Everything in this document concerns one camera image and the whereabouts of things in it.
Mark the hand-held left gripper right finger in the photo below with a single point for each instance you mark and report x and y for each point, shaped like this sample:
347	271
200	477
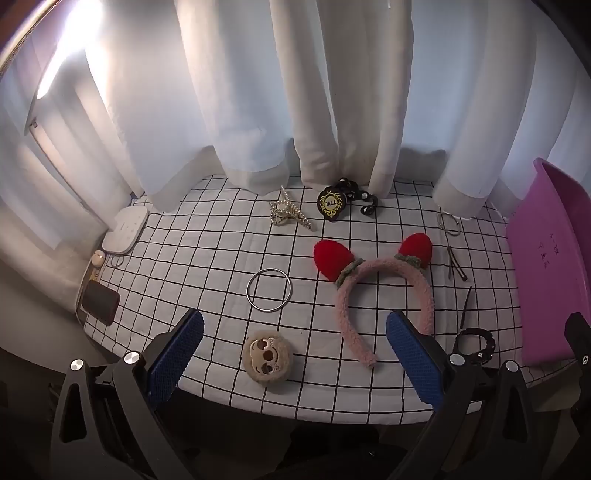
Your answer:
415	360

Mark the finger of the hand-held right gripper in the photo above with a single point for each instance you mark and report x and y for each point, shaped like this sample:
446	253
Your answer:
579	337

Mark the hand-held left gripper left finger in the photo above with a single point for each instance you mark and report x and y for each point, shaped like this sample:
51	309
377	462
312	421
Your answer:
178	355

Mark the black badge with gold embroidery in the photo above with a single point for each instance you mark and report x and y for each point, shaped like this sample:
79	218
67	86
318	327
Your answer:
331	203

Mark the pink headband with red ears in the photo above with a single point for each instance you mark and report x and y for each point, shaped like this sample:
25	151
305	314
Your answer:
355	341

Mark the purple plastic basket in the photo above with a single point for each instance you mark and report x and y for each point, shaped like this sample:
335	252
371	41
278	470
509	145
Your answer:
545	277

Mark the long black hairpin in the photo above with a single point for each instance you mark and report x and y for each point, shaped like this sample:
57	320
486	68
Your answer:
465	309

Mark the beige plush round hair clip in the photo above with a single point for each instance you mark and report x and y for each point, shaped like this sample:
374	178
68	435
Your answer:
267	357

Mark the silver bangle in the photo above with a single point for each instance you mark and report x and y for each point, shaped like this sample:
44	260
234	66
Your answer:
247	290

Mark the brown hairpin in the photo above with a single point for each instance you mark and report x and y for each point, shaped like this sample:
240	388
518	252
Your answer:
449	265
458	268

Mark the white checked tablecloth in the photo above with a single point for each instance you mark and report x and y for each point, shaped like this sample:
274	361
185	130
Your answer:
207	258

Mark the black cloud-print ribbon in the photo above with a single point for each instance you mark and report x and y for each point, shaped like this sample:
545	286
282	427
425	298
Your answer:
369	203

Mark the pearl hair claw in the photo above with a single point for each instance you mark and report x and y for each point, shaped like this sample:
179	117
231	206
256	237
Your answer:
290	211

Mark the white sheer curtain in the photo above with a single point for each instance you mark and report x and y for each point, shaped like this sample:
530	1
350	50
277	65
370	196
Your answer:
152	115

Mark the cream curtain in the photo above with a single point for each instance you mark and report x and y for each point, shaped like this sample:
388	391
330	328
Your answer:
314	115

